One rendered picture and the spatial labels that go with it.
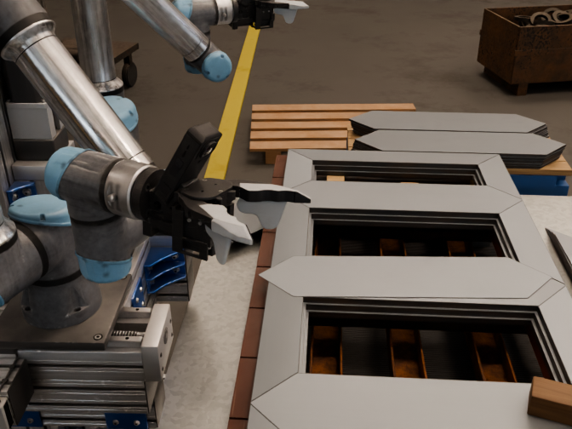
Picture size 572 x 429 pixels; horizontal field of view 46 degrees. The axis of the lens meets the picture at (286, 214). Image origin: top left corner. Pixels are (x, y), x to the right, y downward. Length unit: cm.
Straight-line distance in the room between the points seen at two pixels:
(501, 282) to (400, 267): 25
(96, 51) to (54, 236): 65
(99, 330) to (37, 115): 45
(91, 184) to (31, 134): 58
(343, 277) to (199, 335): 42
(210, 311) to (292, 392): 58
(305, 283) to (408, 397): 43
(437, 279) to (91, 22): 106
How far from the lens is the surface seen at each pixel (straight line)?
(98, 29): 176
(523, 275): 182
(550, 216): 236
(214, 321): 187
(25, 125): 147
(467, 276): 177
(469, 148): 253
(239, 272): 205
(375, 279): 171
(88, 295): 134
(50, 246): 124
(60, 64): 108
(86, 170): 91
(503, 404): 144
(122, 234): 97
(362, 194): 210
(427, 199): 210
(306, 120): 472
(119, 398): 144
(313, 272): 172
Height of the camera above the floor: 185
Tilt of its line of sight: 30 degrees down
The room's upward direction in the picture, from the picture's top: straight up
